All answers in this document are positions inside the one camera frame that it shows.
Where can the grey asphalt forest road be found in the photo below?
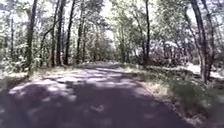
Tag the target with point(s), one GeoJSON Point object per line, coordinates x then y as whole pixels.
{"type": "Point", "coordinates": [96, 103]}

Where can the wood of tall trees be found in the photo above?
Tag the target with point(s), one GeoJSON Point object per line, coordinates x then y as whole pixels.
{"type": "Point", "coordinates": [60, 33]}

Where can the grass verge with undergrowth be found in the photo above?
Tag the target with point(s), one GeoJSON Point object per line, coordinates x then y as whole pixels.
{"type": "Point", "coordinates": [20, 77]}
{"type": "Point", "coordinates": [186, 90]}

